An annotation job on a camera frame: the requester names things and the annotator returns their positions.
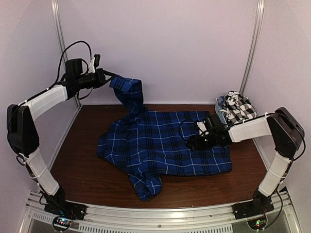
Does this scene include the right black cable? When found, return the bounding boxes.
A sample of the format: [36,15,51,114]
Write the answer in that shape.
[179,119,207,143]

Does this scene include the right aluminium frame post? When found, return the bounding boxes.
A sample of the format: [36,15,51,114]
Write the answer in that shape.
[240,0,265,94]

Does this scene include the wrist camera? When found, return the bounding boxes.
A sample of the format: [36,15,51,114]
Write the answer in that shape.
[196,122,209,136]
[88,54,101,73]

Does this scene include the aluminium frame post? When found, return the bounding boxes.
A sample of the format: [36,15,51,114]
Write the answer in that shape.
[240,0,265,94]
[50,0,82,109]

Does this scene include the blue plaid long sleeve shirt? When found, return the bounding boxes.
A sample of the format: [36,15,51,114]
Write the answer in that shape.
[97,76,233,201]

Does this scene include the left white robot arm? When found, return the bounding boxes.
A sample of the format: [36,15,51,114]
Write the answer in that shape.
[6,54,116,196]

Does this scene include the light blue checked shirt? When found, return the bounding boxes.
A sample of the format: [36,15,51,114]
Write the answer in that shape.
[217,96,225,109]

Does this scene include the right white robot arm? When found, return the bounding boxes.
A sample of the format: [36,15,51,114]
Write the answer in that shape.
[186,107,306,215]

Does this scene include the left black cable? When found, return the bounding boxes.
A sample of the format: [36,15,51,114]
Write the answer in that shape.
[46,40,95,98]

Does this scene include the front aluminium rail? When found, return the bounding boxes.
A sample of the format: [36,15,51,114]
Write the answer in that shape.
[23,191,296,233]

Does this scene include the light blue perforated basket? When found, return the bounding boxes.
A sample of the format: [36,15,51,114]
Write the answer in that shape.
[215,99,227,124]

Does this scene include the left aluminium frame post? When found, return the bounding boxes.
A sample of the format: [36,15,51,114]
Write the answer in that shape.
[50,0,82,109]

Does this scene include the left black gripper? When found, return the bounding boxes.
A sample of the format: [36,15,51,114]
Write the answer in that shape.
[76,68,116,89]

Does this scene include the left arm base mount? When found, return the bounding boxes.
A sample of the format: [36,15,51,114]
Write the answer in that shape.
[40,189,86,220]

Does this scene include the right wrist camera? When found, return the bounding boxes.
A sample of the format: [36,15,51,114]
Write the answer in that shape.
[196,122,209,136]

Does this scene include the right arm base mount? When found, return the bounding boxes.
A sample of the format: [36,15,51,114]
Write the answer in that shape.
[232,189,274,219]

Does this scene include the black cable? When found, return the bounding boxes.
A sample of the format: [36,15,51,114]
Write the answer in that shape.
[179,119,207,143]
[46,40,95,98]

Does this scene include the left circuit board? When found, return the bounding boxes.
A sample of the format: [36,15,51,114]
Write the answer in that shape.
[52,216,72,231]

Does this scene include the right circuit board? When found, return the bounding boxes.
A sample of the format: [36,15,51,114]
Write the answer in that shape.
[247,217,267,231]

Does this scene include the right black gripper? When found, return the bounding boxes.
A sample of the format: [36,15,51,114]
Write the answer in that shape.
[186,132,217,150]

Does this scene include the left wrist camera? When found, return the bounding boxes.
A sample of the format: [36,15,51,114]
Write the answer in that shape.
[88,54,101,73]

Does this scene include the black white checked shirt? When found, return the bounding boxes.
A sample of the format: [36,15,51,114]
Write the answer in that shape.
[221,91,258,124]

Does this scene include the circuit board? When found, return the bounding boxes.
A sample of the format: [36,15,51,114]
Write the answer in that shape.
[52,216,72,231]
[247,217,267,231]

